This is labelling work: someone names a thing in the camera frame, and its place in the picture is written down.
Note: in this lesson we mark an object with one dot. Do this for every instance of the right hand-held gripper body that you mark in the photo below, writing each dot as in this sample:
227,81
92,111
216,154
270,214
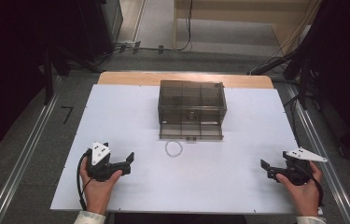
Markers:
298,171

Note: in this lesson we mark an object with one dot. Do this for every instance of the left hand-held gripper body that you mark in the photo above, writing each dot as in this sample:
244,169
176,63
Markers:
101,169

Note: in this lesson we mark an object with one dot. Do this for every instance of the smoky transparent drawer box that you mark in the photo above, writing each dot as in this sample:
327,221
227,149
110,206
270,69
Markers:
191,99

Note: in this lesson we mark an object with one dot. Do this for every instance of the person's left hand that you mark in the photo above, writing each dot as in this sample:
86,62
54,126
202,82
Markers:
98,191

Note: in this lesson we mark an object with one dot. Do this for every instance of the person's right hand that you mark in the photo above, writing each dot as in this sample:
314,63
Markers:
303,194

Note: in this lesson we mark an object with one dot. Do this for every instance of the white table board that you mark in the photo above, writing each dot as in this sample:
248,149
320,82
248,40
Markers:
219,174

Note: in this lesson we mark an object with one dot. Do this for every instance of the person's left white sleeve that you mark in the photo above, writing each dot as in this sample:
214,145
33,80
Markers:
89,218

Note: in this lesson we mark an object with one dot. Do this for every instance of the person's white sleeve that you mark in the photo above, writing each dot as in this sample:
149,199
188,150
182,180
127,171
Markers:
311,220
89,218

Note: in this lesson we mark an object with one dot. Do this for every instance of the person's right white sleeve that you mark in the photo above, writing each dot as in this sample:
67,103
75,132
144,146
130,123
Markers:
311,220

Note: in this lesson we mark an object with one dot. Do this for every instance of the black metal stand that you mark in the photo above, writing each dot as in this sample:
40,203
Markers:
48,74
303,81

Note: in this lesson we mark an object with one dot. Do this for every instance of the black power strip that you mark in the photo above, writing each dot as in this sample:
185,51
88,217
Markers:
272,64

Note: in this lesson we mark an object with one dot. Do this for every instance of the dark cabinet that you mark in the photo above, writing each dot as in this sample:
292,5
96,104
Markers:
107,21

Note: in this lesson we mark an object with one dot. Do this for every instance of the light wooden shelf unit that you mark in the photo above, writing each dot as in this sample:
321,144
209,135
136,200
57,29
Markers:
235,12

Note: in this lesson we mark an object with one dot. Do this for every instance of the metal floor rail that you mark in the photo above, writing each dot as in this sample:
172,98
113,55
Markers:
325,149
23,155

